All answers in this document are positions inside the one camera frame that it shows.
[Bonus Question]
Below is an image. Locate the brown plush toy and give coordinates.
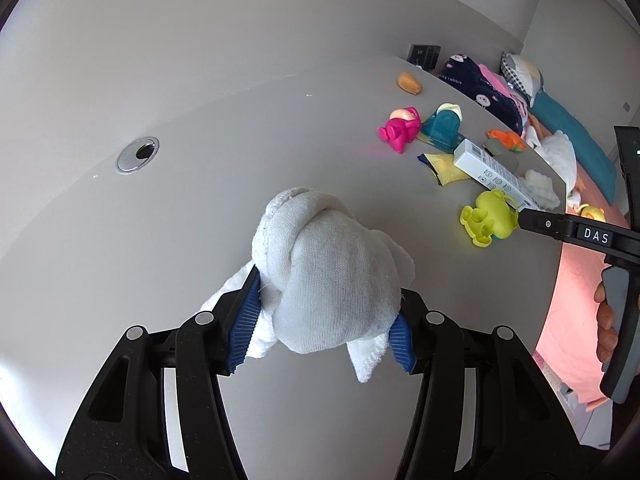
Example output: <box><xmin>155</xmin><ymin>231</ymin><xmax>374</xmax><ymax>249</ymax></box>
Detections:
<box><xmin>397</xmin><ymin>71</ymin><xmax>425</xmax><ymax>96</ymax></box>

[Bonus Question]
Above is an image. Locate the checked pillow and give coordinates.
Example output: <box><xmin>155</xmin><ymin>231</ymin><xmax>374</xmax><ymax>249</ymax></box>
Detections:
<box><xmin>500</xmin><ymin>51</ymin><xmax>545</xmax><ymax>103</ymax></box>

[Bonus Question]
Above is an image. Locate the white cardboard box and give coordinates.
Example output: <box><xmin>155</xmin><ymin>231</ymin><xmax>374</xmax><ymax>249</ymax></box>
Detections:
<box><xmin>452</xmin><ymin>138</ymin><xmax>546</xmax><ymax>211</ymax></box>

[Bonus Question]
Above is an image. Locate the person's right hand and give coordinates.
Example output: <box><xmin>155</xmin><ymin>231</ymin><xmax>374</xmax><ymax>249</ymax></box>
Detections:
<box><xmin>593</xmin><ymin>275</ymin><xmax>621</xmax><ymax>367</ymax></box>

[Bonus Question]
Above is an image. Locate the teal pillow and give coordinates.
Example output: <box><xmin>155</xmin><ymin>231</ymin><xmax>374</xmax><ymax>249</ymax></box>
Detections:
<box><xmin>529</xmin><ymin>91</ymin><xmax>617</xmax><ymax>206</ymax></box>

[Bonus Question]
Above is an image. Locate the orange plastic toy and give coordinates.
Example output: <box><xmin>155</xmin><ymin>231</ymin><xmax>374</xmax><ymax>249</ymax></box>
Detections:
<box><xmin>487</xmin><ymin>129</ymin><xmax>528</xmax><ymax>152</ymax></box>

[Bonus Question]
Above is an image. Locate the pink plastic toy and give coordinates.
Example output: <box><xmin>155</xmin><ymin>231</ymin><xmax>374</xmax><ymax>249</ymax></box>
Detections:
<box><xmin>377</xmin><ymin>106</ymin><xmax>422</xmax><ymax>155</ymax></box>

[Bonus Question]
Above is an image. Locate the silver desk cable grommet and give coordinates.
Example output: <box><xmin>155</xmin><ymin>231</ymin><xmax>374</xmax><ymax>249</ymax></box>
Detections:
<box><xmin>116</xmin><ymin>136</ymin><xmax>161</xmax><ymax>175</ymax></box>

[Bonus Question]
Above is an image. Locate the white fluffy cloth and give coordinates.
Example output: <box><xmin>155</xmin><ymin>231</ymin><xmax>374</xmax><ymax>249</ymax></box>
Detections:
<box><xmin>524</xmin><ymin>169</ymin><xmax>561</xmax><ymax>210</ymax></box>

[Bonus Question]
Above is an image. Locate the lime green plastic toy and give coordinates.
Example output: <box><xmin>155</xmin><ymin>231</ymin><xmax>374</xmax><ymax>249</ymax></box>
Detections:
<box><xmin>460</xmin><ymin>189</ymin><xmax>521</xmax><ymax>248</ymax></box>

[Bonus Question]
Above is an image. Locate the black wall switch panel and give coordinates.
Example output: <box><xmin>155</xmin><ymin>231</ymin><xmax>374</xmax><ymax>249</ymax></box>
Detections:
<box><xmin>406</xmin><ymin>44</ymin><xmax>442</xmax><ymax>70</ymax></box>

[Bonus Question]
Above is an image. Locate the white goose plush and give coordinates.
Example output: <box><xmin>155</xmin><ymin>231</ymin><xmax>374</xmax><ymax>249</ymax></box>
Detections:
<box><xmin>532</xmin><ymin>130</ymin><xmax>578</xmax><ymax>196</ymax></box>

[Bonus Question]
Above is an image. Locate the pink fleece cloth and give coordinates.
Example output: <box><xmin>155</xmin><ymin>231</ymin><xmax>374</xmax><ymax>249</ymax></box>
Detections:
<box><xmin>477</xmin><ymin>63</ymin><xmax>528</xmax><ymax>111</ymax></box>

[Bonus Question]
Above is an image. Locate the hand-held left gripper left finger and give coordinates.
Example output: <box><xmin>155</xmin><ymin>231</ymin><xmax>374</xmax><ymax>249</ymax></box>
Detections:
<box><xmin>55</xmin><ymin>265</ymin><xmax>263</xmax><ymax>480</ymax></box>

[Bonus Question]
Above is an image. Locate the navy rabbit print blanket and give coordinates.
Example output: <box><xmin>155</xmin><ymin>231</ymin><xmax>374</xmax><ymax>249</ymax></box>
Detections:
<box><xmin>439</xmin><ymin>54</ymin><xmax>523</xmax><ymax>136</ymax></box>

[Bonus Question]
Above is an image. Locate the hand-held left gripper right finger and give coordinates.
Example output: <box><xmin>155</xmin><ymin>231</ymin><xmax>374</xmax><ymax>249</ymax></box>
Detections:
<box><xmin>387</xmin><ymin>287</ymin><xmax>608</xmax><ymax>480</ymax></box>

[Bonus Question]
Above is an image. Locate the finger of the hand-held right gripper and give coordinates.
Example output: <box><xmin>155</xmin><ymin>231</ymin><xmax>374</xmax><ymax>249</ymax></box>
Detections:
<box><xmin>518</xmin><ymin>207</ymin><xmax>568</xmax><ymax>241</ymax></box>

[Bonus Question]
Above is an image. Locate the yellow snack packet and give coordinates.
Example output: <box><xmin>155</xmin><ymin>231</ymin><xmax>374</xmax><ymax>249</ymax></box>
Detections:
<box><xmin>416</xmin><ymin>151</ymin><xmax>473</xmax><ymax>188</ymax></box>

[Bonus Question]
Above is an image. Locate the grey flat object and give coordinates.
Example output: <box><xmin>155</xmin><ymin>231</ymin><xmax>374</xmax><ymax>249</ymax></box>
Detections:
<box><xmin>484</xmin><ymin>142</ymin><xmax>521</xmax><ymax>171</ymax></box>

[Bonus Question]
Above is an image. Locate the white sock bundle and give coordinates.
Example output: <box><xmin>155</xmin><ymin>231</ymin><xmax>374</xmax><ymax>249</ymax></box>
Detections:
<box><xmin>200</xmin><ymin>187</ymin><xmax>418</xmax><ymax>385</ymax></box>

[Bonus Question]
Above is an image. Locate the teal plastic toy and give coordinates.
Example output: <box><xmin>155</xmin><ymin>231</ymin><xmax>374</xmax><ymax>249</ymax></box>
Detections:
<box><xmin>419</xmin><ymin>102</ymin><xmax>466</xmax><ymax>150</ymax></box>

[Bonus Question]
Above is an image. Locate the yellow duck plush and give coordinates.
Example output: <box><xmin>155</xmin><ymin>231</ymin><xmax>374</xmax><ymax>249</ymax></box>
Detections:
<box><xmin>570</xmin><ymin>202</ymin><xmax>606</xmax><ymax>221</ymax></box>

